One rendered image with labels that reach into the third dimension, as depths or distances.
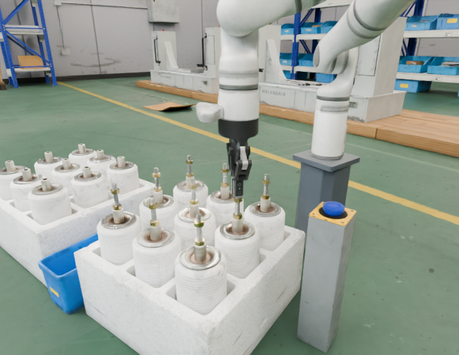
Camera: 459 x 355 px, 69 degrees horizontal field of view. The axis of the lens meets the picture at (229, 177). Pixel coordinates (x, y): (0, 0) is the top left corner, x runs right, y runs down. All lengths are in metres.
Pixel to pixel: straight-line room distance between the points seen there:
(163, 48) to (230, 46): 4.64
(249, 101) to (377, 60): 2.15
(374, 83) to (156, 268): 2.27
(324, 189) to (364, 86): 1.79
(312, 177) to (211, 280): 0.53
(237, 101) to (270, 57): 2.91
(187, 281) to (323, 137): 0.59
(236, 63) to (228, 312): 0.43
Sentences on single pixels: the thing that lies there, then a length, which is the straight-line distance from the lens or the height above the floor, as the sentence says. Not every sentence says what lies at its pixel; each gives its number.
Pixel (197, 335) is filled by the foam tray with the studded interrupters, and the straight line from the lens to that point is 0.61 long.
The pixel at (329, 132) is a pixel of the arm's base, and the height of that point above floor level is 0.38.
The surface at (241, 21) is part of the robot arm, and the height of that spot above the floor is 0.65.
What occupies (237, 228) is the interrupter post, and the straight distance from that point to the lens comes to 0.69.
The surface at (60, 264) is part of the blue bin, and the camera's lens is 0.99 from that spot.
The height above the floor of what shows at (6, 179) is 0.24.
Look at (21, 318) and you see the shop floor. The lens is 1.00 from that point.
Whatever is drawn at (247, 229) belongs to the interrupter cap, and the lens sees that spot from 0.71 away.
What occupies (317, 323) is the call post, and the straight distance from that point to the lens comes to 0.78.
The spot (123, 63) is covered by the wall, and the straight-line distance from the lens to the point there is 7.35.
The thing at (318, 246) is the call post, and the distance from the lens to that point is 0.67.
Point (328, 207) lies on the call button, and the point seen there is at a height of 0.33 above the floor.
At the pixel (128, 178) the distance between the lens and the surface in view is 1.09.
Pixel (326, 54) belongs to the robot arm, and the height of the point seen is 0.59.
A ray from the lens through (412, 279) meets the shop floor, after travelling 1.10.
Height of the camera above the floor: 0.61
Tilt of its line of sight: 22 degrees down
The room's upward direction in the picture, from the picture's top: straight up
